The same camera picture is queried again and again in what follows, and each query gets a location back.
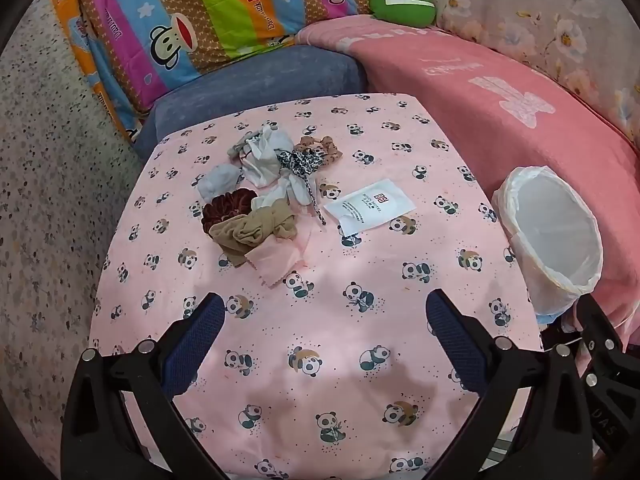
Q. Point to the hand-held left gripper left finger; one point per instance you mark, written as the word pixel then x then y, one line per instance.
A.
pixel 200 340

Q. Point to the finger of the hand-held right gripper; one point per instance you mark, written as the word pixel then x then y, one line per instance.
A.
pixel 597 330

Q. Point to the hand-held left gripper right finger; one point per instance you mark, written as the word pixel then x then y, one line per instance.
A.
pixel 457 345

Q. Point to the pink cloth piece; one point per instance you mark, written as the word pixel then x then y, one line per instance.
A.
pixel 275 260

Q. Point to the bag-lined trash bin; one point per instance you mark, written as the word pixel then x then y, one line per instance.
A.
pixel 550 230

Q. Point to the beige stocking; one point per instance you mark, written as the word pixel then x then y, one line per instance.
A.
pixel 245 232

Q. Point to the dark red velvet scrunchie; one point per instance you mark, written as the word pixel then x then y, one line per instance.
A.
pixel 225 207

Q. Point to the light grey sock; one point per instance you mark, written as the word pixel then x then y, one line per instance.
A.
pixel 217 182

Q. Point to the white sachet packet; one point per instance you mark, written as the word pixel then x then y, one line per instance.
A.
pixel 370 207

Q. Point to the plain white sock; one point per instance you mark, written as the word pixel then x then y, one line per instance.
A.
pixel 295 191

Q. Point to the pink panda printed cloth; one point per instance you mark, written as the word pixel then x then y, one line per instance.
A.
pixel 325 335

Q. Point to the white and grey sock wad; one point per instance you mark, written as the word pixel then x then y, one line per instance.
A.
pixel 265 157

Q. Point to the tan scrunchie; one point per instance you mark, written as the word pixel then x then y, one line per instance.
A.
pixel 325 147

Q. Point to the pink blanket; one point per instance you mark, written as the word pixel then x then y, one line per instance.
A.
pixel 450 110

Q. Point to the blue velvet cushion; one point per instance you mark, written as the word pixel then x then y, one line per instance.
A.
pixel 250 80

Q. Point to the orange-edged cartoon pillow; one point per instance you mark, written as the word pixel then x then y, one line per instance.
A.
pixel 75 50

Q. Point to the colourful striped cartoon pillow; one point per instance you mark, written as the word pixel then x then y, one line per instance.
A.
pixel 200 10

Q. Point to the green plush pillow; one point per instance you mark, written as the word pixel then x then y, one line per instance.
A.
pixel 400 5

